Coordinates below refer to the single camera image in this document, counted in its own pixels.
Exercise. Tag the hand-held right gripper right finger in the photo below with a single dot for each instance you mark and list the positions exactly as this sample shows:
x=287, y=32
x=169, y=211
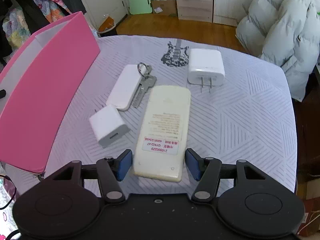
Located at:
x=193, y=163

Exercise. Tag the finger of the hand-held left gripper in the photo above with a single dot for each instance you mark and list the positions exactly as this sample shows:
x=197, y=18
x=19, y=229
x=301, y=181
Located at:
x=2, y=94

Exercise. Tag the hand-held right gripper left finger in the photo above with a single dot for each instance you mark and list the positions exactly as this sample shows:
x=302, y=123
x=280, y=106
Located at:
x=124, y=165

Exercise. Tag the pink cardboard box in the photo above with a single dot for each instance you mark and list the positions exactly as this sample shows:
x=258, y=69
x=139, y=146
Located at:
x=37, y=92

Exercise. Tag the cream remote with red label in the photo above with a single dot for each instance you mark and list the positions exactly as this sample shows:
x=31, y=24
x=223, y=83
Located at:
x=163, y=130

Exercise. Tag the small white usb charger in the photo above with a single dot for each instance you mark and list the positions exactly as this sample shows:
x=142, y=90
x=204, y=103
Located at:
x=108, y=126

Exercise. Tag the grey printed tablecloth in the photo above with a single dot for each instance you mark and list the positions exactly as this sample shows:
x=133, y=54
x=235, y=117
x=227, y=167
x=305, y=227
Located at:
x=237, y=120

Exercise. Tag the white power bank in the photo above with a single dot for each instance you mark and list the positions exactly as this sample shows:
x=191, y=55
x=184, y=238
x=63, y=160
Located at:
x=123, y=88

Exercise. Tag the black hanging jacket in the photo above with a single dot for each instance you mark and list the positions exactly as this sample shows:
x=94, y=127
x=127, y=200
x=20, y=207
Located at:
x=15, y=10

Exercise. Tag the white charger with prongs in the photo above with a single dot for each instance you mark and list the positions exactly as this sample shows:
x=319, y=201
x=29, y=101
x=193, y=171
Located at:
x=205, y=65

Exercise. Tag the floral quilt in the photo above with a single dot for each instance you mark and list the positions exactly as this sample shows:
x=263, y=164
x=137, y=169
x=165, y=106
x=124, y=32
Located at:
x=47, y=2

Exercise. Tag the dark wooden desk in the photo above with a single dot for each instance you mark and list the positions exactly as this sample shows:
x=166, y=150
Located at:
x=307, y=130

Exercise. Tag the brown cardboard box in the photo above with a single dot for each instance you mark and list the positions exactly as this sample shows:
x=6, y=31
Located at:
x=311, y=190

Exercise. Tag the wooden shelf unit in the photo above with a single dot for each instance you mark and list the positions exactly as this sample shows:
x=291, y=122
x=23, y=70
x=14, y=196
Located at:
x=195, y=0

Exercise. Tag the grey puffy jacket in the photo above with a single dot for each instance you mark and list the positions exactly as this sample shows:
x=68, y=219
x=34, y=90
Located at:
x=282, y=25

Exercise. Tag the light wooden wardrobe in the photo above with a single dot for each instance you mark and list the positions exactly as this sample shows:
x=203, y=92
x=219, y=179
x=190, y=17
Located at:
x=232, y=2

